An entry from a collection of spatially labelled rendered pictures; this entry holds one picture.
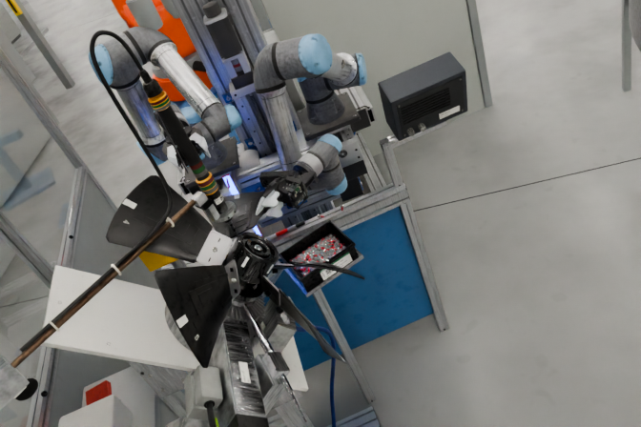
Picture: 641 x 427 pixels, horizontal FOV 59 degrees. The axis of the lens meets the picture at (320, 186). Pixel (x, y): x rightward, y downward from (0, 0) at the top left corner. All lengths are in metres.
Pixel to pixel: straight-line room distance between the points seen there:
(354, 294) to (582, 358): 0.93
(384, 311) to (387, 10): 1.72
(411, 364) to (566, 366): 0.62
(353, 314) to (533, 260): 0.94
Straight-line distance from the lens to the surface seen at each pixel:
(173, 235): 1.49
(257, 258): 1.43
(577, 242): 2.94
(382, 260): 2.26
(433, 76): 1.87
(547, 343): 2.59
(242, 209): 1.69
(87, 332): 1.46
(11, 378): 1.34
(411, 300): 2.48
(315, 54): 1.67
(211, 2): 2.15
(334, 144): 1.77
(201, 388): 1.35
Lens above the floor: 2.15
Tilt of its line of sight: 36 degrees down
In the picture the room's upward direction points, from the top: 23 degrees counter-clockwise
